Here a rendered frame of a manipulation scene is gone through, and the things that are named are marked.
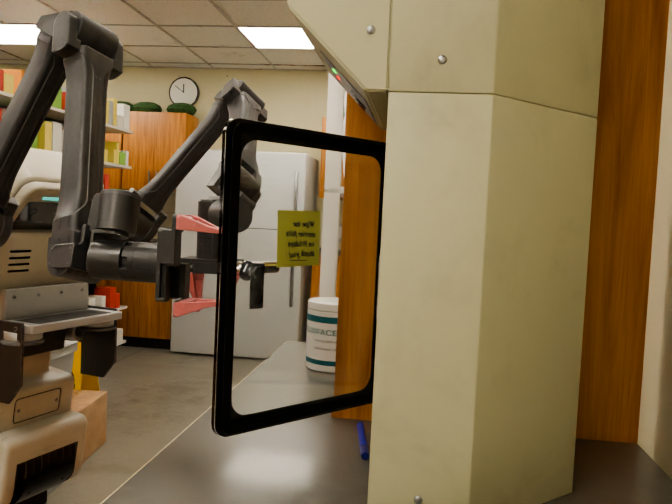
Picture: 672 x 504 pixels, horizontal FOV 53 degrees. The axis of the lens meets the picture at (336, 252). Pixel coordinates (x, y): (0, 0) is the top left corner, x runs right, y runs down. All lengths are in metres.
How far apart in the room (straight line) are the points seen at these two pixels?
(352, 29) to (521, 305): 0.36
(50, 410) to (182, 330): 4.47
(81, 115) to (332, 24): 0.50
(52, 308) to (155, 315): 4.74
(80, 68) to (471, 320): 0.74
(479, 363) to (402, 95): 0.30
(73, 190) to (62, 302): 0.52
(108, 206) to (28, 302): 0.54
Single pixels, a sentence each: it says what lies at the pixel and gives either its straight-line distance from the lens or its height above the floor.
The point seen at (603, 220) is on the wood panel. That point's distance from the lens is 1.13.
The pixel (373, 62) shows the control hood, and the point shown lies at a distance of 0.74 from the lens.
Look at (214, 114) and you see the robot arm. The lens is 1.63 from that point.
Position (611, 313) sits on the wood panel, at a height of 1.14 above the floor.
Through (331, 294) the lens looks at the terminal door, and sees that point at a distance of 0.95.
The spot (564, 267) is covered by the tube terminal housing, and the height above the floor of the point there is 1.23.
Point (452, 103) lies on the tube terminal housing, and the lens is 0.73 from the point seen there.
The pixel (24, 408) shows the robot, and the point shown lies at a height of 0.84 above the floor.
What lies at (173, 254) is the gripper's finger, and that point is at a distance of 0.93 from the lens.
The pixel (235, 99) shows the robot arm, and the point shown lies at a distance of 1.55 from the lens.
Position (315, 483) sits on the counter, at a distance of 0.89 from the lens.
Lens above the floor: 1.27
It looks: 3 degrees down
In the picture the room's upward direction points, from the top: 3 degrees clockwise
